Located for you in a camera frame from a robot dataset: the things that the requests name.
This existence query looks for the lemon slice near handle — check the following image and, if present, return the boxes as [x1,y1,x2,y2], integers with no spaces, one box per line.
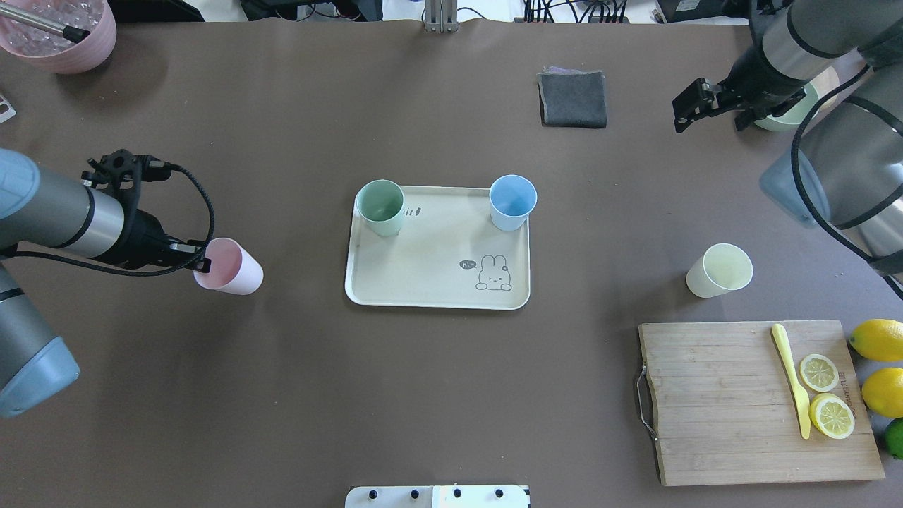
[809,393,856,440]

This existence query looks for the yellow plastic knife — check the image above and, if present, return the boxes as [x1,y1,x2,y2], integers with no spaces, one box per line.
[771,322,812,440]

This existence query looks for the white pillar base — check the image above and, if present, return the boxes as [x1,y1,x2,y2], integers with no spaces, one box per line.
[344,483,531,507]

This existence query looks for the aluminium frame post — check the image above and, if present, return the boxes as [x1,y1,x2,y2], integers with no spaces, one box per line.
[423,0,460,33]

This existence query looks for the green cup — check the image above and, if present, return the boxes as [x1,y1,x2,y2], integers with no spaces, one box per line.
[355,179,404,236]

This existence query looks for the green lime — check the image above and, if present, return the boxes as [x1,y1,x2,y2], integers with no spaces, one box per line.
[883,418,903,460]

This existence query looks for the green bowl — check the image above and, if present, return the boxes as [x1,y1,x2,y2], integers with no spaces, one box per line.
[754,83,821,132]

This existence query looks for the blue cup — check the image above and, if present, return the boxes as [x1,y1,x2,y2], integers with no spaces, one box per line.
[488,174,538,231]

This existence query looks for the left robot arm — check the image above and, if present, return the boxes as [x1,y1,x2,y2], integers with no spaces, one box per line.
[1,149,212,418]

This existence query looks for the lemon slice far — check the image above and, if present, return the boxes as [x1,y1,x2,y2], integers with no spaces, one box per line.
[799,353,840,393]

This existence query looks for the metal muddler tube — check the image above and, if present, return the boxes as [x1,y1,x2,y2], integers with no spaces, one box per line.
[1,2,91,43]

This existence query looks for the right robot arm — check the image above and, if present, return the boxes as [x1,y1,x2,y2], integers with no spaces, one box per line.
[720,1,902,281]

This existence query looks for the cream rabbit tray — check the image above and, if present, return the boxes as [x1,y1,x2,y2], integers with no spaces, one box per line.
[344,186,531,310]

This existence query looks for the grey folded cloth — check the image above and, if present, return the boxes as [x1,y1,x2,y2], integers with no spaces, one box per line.
[538,66,607,129]

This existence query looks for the whole lemon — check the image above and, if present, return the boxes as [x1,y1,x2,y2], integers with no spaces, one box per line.
[861,367,902,419]
[849,319,902,361]

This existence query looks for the pink cup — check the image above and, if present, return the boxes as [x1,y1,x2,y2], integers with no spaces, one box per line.
[193,238,264,296]

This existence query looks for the pink bowl with ice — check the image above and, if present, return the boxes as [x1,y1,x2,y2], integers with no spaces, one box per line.
[1,1,117,74]

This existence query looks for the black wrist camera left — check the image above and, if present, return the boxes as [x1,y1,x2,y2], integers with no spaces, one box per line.
[81,149,174,208]

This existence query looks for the cream yellow cup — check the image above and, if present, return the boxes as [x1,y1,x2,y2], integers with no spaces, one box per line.
[686,243,754,298]

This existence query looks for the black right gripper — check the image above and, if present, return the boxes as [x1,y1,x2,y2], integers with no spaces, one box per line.
[720,46,806,131]

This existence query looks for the wooden cutting board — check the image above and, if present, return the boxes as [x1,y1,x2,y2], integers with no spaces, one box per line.
[638,320,885,488]

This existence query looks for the wooden cup stand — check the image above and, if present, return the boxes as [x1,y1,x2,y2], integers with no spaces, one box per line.
[811,61,866,115]

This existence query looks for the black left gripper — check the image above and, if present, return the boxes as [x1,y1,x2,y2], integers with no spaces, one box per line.
[126,211,212,274]

